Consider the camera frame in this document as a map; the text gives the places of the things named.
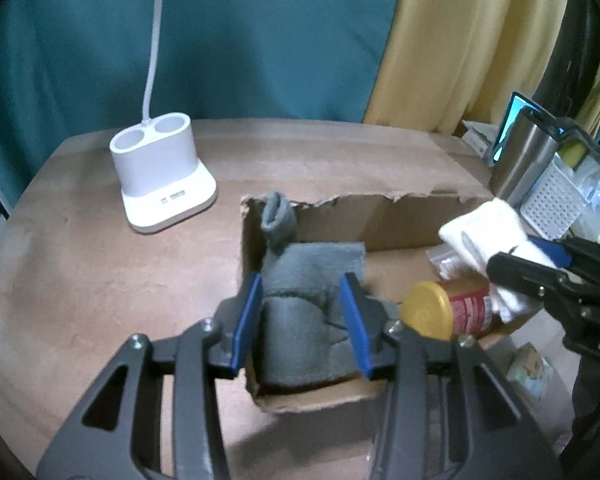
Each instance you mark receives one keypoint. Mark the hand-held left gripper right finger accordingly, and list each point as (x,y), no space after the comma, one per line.
(356,327)

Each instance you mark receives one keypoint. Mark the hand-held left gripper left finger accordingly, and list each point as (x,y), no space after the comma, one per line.
(244,321)

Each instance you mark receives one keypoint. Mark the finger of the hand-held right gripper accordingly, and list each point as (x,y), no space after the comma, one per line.
(550,251)
(517,272)

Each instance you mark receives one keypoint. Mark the white sock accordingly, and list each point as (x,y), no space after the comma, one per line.
(485,232)

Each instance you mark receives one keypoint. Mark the grey sock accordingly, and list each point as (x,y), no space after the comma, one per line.
(300,310)

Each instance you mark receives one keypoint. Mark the cardboard box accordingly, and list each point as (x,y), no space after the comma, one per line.
(395,225)

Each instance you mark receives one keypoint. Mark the white perforated basket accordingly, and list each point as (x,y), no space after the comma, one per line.
(555,205)

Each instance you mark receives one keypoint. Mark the clear plastic bag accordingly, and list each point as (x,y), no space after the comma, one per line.
(447,262)

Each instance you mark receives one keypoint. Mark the yellow lid jar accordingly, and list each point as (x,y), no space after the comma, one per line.
(430,310)

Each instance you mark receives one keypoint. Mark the small printed carton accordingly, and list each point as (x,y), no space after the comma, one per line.
(532,372)

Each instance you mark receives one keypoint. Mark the yellow sponge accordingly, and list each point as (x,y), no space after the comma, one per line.
(574,155)

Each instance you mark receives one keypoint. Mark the steel tumbler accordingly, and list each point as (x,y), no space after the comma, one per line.
(522,155)

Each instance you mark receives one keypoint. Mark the teal flat panel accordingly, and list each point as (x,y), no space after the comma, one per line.
(505,132)

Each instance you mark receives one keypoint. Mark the white paper box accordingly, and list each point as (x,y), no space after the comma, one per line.
(480,137)

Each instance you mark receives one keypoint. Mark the white desk lamp base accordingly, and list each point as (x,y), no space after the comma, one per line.
(157,175)

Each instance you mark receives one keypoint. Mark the dark cloth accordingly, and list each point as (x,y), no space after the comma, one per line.
(580,50)

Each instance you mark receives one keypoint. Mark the yellow curtain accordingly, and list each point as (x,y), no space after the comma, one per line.
(470,45)

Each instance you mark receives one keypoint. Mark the teal curtain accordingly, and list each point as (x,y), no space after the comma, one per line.
(180,35)

